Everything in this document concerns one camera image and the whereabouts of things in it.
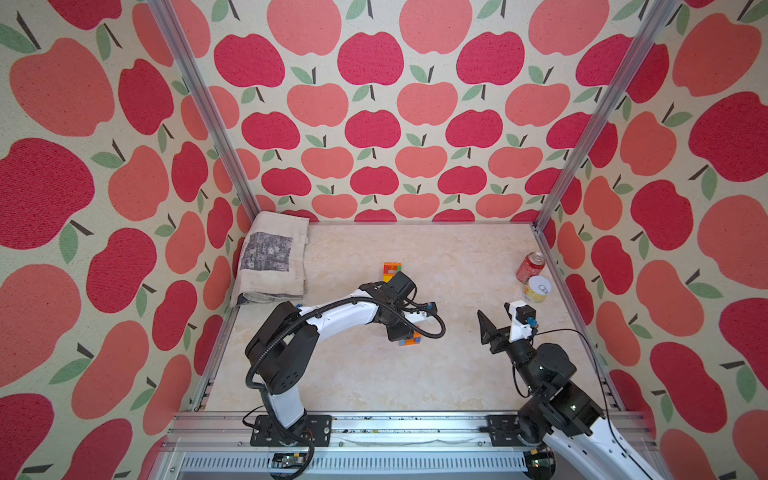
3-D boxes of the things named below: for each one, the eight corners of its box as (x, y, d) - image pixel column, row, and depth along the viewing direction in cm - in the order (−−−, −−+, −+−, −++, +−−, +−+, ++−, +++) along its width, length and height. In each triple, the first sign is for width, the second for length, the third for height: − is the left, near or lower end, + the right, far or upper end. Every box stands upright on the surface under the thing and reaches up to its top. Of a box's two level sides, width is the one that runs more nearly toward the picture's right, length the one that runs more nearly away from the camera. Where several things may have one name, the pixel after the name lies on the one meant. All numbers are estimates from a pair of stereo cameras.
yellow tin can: (526, 303, 101) (533, 294, 96) (519, 285, 105) (526, 275, 100) (546, 303, 101) (555, 294, 96) (539, 285, 105) (547, 275, 100)
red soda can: (517, 286, 105) (531, 266, 96) (513, 273, 109) (525, 252, 100) (534, 286, 105) (548, 266, 96) (528, 273, 109) (542, 252, 100)
